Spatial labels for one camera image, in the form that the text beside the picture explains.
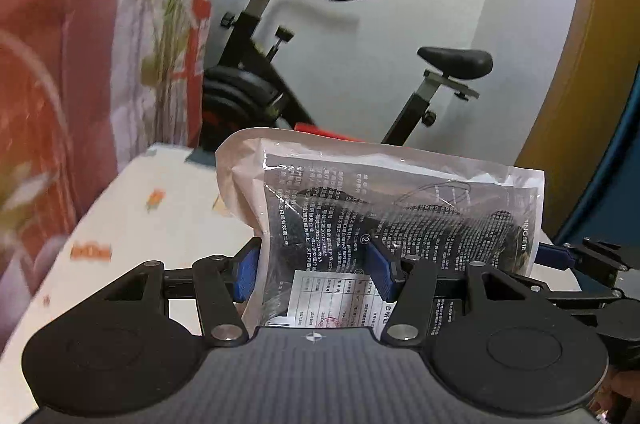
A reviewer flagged black exercise bike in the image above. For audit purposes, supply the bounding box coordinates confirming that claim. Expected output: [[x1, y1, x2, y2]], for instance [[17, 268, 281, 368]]
[[202, 0, 494, 146]]

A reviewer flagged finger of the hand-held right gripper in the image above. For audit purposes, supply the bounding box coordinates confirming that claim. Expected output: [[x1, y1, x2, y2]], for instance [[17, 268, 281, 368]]
[[545, 286, 626, 313], [536, 238, 626, 288]]

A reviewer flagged wooden door frame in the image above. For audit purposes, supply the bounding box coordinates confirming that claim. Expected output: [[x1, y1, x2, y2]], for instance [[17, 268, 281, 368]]
[[514, 0, 640, 237]]

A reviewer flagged floral pink curtain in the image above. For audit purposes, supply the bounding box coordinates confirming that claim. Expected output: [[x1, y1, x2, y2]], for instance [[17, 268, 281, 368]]
[[0, 0, 237, 300]]

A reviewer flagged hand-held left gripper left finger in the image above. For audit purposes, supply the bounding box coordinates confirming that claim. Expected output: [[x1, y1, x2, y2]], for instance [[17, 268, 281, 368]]
[[102, 238, 264, 349]]

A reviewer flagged red cardboard box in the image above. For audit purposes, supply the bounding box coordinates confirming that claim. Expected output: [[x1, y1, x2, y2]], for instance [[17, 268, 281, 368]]
[[293, 122, 382, 146]]

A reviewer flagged clear packet with black contents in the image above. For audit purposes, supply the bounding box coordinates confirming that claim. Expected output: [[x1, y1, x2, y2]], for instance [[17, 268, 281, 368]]
[[215, 127, 546, 336]]

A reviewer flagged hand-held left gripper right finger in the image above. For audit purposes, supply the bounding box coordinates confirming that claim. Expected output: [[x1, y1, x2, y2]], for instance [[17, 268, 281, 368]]
[[365, 236, 551, 348]]

